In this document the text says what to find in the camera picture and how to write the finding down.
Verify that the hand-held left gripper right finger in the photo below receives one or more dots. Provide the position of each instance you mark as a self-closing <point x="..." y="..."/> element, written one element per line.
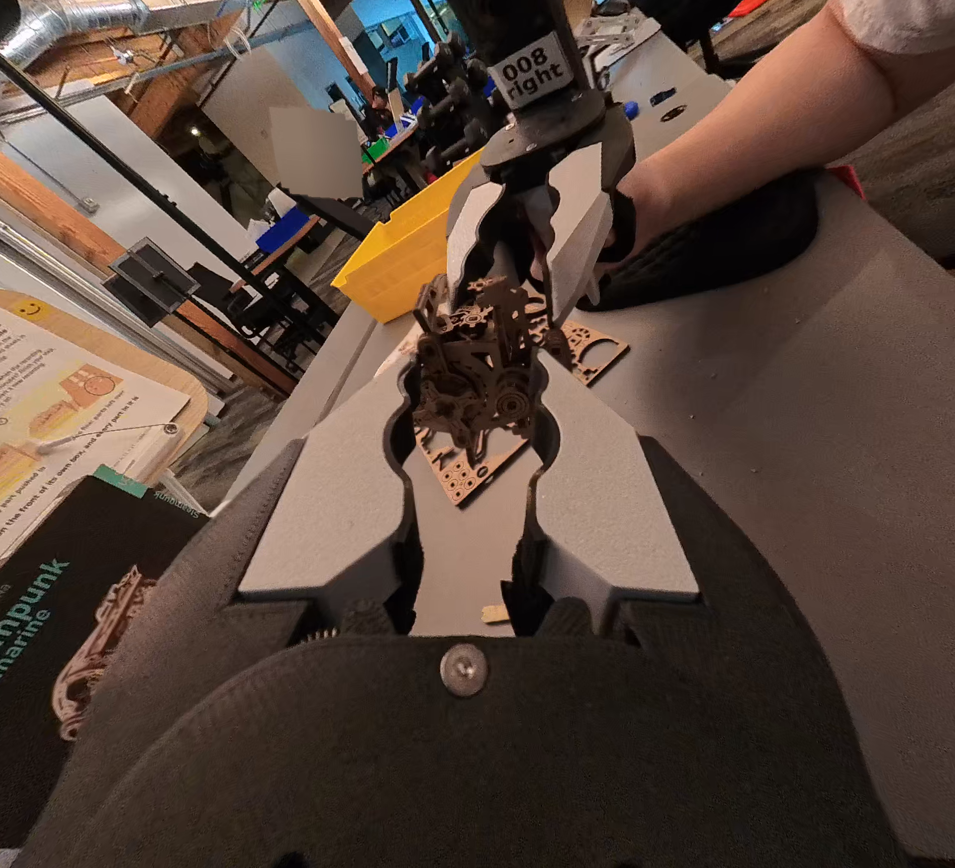
<point x="612" y="510"/>

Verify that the red plastic piece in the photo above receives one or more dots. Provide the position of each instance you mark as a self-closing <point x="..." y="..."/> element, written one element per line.
<point x="847" y="181"/>

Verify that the small flat wooden strip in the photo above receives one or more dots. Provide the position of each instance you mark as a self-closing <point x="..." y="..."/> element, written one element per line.
<point x="496" y="613"/>

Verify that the black office chair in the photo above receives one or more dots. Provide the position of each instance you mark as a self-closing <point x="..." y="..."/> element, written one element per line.
<point x="261" y="308"/>

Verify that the black model kit box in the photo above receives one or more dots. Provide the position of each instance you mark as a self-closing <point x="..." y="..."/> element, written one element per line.
<point x="67" y="622"/>

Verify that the black metal pole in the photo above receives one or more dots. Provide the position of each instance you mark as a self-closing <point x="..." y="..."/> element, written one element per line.
<point x="134" y="170"/>

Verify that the black padded cushion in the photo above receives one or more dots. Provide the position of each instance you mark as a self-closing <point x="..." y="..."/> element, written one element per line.
<point x="716" y="249"/>

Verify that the yellow plastic bin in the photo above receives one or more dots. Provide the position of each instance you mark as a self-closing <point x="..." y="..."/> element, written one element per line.
<point x="403" y="249"/>

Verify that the wooden sheet with round holes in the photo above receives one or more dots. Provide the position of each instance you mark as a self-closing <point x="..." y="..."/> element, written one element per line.
<point x="466" y="480"/>

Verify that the wooden mechanical model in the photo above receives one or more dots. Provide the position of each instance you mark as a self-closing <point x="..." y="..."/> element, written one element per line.
<point x="477" y="375"/>

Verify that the green plastic bin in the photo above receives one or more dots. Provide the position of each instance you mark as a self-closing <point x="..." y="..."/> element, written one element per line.
<point x="377" y="152"/>

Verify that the blue plastic bin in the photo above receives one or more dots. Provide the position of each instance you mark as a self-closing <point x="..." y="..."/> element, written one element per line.
<point x="283" y="230"/>

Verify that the grey square mounting plate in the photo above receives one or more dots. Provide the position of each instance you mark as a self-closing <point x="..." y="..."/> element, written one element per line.
<point x="153" y="282"/>

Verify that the person's right forearm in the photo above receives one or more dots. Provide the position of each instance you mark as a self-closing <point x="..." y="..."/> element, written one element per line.
<point x="746" y="122"/>

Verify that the rack of black dumbbells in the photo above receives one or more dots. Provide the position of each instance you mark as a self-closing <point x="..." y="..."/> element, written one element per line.
<point x="448" y="99"/>

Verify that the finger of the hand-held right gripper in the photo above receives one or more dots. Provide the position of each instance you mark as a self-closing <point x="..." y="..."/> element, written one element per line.
<point x="474" y="226"/>
<point x="580" y="226"/>

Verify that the person's right hand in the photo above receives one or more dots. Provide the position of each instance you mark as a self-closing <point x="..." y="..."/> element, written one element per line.
<point x="542" y="256"/>

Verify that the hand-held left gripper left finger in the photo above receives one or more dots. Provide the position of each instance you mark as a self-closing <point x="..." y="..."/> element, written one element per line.
<point x="328" y="510"/>

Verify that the silver ventilation duct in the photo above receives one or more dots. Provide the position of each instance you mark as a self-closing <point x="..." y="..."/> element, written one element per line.
<point x="74" y="17"/>

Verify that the printed instruction sign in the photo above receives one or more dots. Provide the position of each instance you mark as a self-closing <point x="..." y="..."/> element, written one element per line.
<point x="60" y="420"/>

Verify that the rounded wooden board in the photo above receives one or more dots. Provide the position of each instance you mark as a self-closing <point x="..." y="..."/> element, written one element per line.
<point x="197" y="398"/>

